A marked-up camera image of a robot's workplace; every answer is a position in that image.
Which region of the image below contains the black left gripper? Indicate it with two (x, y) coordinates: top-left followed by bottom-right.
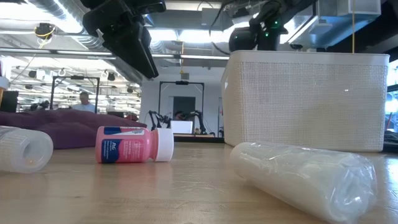
(81, 0), (167, 79)

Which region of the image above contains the pink medicine bottle white cap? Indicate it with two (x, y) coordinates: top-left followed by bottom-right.
(95, 126), (175, 164)

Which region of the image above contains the plastic-wrapped white gauze roll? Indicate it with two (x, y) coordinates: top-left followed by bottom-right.
(229, 141), (379, 224)

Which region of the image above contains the white perforated plastic basket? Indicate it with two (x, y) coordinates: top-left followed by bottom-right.
(221, 50), (390, 153)

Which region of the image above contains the long ceiling light bar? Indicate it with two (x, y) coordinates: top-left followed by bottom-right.
(0, 48), (230, 61)

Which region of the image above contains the white laptop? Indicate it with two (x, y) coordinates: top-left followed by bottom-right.
(170, 120), (194, 135)

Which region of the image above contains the purple folded cloth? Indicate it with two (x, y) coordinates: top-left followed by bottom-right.
(0, 108), (147, 150)

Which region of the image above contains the wooden background table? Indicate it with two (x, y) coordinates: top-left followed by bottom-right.
(174, 133), (216, 138)

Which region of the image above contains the black monitor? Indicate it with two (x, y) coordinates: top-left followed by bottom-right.
(0, 90), (19, 113)

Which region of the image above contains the translucent plastic container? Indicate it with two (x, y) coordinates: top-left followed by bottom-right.
(0, 125), (54, 174)

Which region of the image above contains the black metal gantry frame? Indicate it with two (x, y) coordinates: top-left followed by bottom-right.
(50, 75), (100, 113)
(158, 80), (205, 125)

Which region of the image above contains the black ceiling cable reel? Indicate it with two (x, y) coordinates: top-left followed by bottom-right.
(34, 22), (56, 40)

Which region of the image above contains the black aluminium table frame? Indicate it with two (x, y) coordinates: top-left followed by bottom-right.
(173, 136), (225, 144)

